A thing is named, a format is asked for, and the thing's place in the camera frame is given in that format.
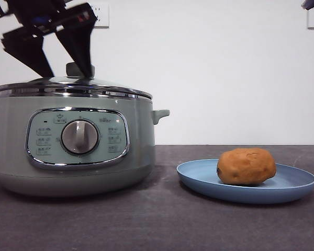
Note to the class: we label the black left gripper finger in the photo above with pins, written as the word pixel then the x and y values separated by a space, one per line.
pixel 79 49
pixel 28 49

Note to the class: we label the glass lid with green knob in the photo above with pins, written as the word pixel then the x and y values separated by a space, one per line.
pixel 107 85

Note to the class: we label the brown potato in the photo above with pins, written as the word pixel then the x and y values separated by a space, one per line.
pixel 247 167

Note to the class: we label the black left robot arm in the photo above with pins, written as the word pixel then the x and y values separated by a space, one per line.
pixel 28 4

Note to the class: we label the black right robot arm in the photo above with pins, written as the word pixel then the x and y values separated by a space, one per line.
pixel 313 3

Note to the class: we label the pale green electric steamer pot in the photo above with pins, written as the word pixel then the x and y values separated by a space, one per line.
pixel 13 157

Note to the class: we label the blue round plate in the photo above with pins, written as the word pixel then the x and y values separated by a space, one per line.
pixel 199 175

